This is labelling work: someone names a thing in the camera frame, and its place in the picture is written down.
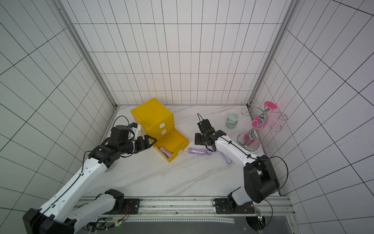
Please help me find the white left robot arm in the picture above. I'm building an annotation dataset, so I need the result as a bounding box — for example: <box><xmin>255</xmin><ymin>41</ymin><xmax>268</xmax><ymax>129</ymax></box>
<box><xmin>22</xmin><ymin>123</ymin><xmax>157</xmax><ymax>234</ymax></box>

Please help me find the pale green jar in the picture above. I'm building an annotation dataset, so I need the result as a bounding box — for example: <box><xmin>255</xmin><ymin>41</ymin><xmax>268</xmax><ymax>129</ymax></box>
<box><xmin>226</xmin><ymin>114</ymin><xmax>239</xmax><ymax>129</ymax></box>

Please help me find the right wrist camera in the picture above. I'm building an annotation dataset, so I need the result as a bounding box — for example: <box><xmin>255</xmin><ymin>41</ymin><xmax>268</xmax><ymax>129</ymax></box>
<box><xmin>198</xmin><ymin>119</ymin><xmax>215</xmax><ymax>135</ymax></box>

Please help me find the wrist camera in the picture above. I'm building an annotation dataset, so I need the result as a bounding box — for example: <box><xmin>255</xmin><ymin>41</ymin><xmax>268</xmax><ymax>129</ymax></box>
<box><xmin>129</xmin><ymin>122</ymin><xmax>142</xmax><ymax>131</ymax></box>
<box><xmin>198</xmin><ymin>119</ymin><xmax>215</xmax><ymax>135</ymax></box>

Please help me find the yellow plastic drawer cabinet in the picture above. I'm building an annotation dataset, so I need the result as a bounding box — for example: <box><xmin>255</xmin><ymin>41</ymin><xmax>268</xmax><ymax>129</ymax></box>
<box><xmin>131</xmin><ymin>98</ymin><xmax>190</xmax><ymax>162</ymax></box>

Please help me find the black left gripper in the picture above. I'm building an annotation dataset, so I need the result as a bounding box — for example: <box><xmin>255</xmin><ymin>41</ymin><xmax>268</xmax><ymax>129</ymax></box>
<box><xmin>119</xmin><ymin>135</ymin><xmax>157</xmax><ymax>155</ymax></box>

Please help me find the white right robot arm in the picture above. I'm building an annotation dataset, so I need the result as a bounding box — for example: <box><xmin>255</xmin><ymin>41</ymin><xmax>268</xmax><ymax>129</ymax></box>
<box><xmin>194</xmin><ymin>130</ymin><xmax>280</xmax><ymax>205</ymax></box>

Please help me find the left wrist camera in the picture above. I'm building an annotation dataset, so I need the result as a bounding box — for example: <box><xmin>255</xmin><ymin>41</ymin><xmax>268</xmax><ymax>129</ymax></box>
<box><xmin>129</xmin><ymin>122</ymin><xmax>142</xmax><ymax>131</ymax></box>

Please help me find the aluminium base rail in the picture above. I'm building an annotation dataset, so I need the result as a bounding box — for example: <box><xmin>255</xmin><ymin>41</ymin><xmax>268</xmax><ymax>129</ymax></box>
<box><xmin>94</xmin><ymin>196</ymin><xmax>296</xmax><ymax>223</ymax></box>

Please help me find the pink metal cup rack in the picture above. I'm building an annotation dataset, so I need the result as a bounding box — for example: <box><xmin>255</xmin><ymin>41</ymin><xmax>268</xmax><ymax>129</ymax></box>
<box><xmin>237</xmin><ymin>99</ymin><xmax>288</xmax><ymax>153</ymax></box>

